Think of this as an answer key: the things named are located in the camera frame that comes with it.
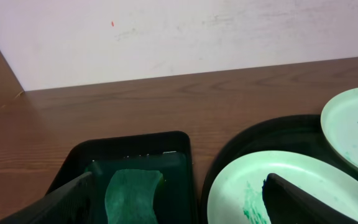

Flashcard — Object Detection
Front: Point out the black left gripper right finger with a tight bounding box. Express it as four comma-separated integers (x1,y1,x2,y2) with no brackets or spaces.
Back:
262,173,358,224

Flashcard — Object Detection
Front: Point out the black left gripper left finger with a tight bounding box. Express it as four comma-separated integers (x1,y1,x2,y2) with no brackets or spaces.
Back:
0,172,94,224

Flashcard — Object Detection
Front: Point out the mint green plate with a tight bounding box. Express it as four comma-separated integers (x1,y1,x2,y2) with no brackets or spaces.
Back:
320,88,358,171
207,151,358,224

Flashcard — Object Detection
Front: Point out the green scrubbing sponge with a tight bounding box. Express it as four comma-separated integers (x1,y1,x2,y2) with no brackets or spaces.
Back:
104,169,164,224

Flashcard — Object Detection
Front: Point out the round black serving tray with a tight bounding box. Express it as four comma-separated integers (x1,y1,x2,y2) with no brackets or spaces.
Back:
200,114,358,224

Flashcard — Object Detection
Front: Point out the black rectangular water tray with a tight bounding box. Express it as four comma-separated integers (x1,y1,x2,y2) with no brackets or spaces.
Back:
47,131,198,223

